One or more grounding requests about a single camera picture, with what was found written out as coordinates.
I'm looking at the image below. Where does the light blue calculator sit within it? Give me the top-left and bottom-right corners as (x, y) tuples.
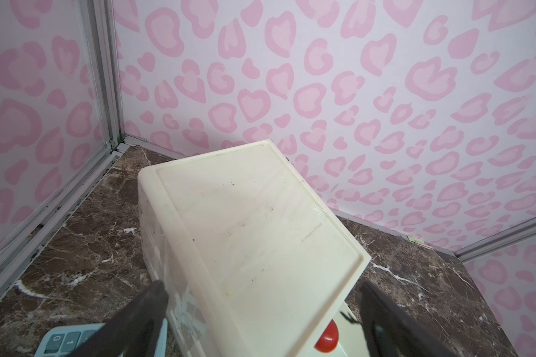
(34, 319), (168, 356)

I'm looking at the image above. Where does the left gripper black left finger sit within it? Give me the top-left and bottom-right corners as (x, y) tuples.
(69, 281), (169, 356)

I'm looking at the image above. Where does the cream plastic drawer cabinet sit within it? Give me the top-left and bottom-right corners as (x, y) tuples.
(138, 140), (371, 356)

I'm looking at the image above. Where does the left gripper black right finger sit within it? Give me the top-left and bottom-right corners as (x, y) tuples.
(359, 281), (455, 357)

